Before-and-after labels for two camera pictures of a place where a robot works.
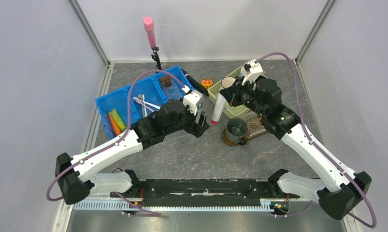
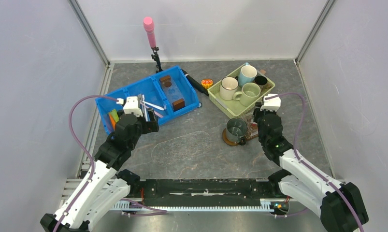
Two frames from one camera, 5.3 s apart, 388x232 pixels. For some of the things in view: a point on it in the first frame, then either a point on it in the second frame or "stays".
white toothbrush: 149,104 stays
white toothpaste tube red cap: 219,107 to 254,128
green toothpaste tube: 119,120 stays
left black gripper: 197,129 to 150,126
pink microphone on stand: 149,24 stays
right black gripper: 232,94 to 257,110
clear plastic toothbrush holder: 254,125 stays
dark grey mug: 236,130 stays
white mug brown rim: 227,81 stays
